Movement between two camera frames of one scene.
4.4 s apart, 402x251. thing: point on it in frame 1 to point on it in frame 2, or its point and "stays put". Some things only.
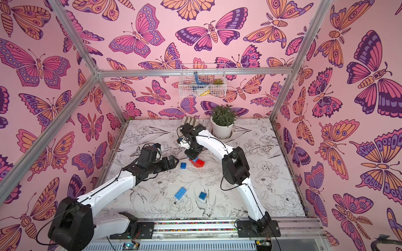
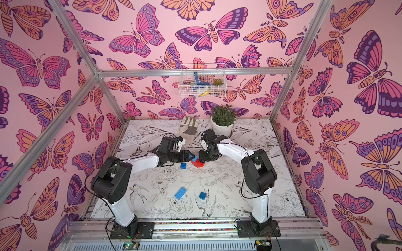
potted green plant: [223, 118] stays put
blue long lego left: [180, 193] stays put
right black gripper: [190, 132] to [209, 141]
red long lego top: [199, 163] stays put
